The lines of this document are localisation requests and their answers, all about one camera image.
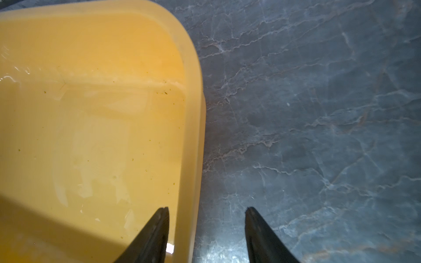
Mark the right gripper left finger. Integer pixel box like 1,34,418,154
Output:
115,207,169,263

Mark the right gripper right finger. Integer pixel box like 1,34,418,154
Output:
244,207,299,263

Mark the yellow plastic storage box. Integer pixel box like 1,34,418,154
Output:
1,1,206,263

